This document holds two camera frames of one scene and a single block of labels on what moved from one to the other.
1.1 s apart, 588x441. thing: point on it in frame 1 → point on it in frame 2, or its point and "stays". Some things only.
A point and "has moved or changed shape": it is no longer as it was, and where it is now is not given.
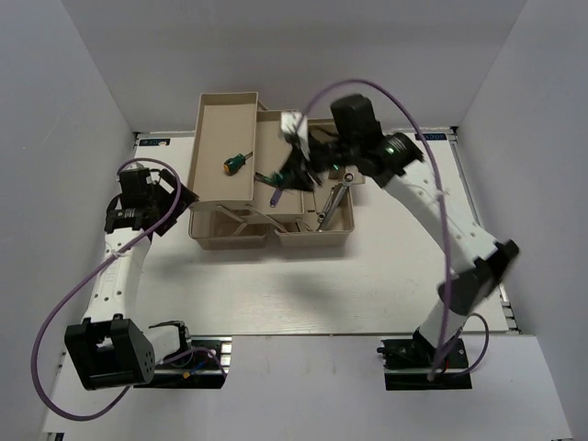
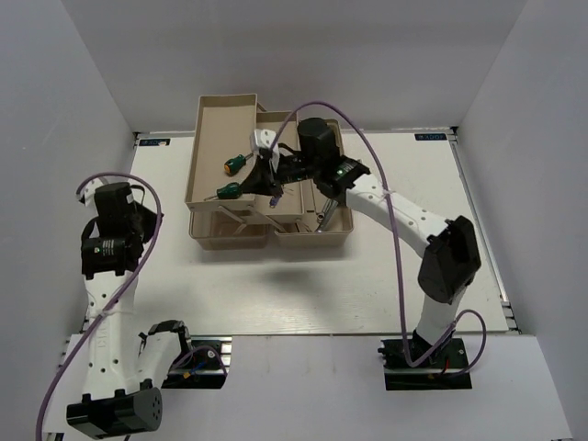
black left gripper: (186, 198) → (150, 215)
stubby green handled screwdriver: (284, 180) has moved or changed shape
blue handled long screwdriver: (276, 197) stays
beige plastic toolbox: (237, 197) stays
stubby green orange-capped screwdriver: (231, 165) stays
